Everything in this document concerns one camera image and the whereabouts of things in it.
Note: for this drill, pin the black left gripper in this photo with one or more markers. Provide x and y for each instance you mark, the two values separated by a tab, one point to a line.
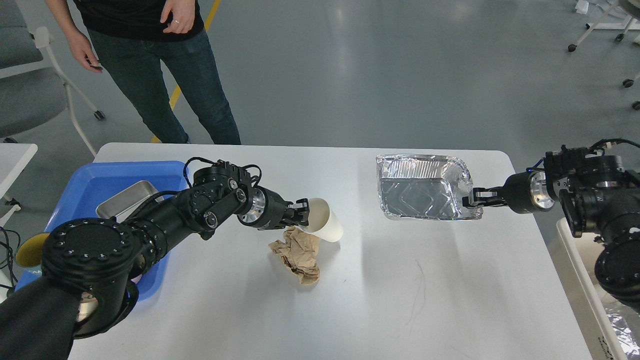
268	211

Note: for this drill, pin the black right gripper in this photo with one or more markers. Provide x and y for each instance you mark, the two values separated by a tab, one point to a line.
523	193

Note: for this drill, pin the white paper cup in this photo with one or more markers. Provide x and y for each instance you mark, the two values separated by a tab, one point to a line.
322	222

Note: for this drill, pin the brown paper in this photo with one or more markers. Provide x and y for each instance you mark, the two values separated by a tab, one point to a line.
298	252

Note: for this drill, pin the aluminium foil tray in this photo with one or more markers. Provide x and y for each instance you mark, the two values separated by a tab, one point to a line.
424	187

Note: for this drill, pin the square steel tray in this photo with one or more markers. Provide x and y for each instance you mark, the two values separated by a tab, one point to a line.
122	205

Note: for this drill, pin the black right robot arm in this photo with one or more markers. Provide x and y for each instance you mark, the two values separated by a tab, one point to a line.
597	195

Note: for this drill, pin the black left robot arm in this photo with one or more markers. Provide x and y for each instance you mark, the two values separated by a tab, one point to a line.
88	264

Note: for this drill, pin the person's left hand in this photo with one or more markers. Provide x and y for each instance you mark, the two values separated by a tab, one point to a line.
178	16

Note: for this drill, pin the person's right hand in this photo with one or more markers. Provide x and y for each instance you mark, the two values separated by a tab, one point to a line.
82	51

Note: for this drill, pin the white bin right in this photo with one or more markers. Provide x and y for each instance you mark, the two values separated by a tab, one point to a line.
574	260

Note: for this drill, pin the blue plastic tray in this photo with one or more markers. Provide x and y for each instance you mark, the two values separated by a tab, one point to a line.
96	182

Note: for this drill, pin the crumpled foil in bin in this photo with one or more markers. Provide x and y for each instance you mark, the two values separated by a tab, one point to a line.
625	324

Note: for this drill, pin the standing person dark clothes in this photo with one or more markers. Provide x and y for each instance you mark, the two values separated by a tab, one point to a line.
128	40

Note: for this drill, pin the teal mug yellow inside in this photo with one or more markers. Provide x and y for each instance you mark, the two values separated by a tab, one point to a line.
29	254

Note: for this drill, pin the white side table left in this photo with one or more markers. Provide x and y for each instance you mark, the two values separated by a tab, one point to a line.
14	157

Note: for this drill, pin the grey office chair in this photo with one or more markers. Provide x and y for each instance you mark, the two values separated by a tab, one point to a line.
31	98

